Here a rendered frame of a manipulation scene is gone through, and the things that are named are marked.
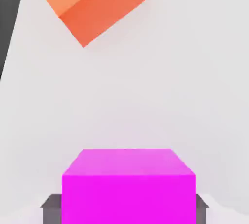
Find small magenta cube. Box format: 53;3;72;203
61;148;196;224

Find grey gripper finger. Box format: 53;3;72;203
195;193;234;224

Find large orange box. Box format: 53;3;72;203
26;0;163;48

